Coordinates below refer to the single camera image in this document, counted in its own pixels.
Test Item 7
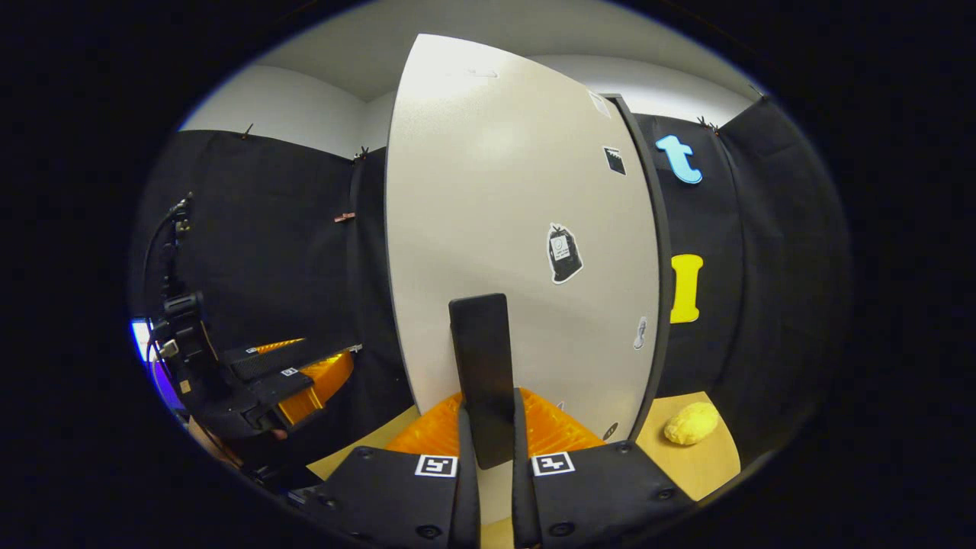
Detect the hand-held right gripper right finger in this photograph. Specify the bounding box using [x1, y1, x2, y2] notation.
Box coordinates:
[509, 387, 696, 549]

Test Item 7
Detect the black backdrop cloth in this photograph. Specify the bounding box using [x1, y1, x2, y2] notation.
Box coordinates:
[130, 95, 851, 477]

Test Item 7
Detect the black cabinet door handle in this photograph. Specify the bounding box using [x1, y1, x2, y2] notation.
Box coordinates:
[448, 294, 516, 470]

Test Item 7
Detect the dark grey cabinet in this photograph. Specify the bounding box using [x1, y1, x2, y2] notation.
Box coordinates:
[602, 93, 676, 445]

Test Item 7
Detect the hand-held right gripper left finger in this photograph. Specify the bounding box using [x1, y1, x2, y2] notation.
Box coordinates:
[305, 390, 483, 549]

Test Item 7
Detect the yellow lumpy object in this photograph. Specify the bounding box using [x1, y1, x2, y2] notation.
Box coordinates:
[663, 402, 721, 447]

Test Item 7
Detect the beige cabinet door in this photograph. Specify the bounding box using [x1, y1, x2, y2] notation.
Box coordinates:
[385, 34, 661, 466]

